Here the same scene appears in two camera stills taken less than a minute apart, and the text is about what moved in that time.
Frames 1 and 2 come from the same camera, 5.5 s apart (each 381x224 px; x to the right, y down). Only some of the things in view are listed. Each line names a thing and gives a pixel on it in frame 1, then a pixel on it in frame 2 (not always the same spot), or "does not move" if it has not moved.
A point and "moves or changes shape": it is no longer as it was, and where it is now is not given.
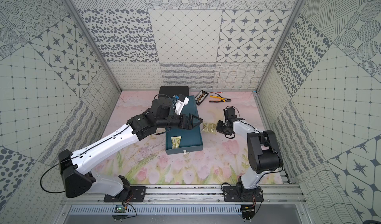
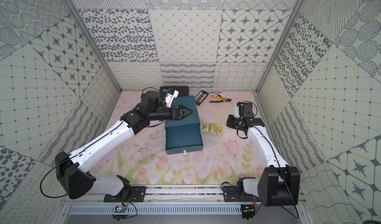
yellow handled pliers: (223, 99) does not move
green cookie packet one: (175, 141) moves or changes shape
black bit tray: (200, 97) does not move
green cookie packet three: (212, 128) does not move
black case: (175, 90) does not move
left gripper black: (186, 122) → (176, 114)
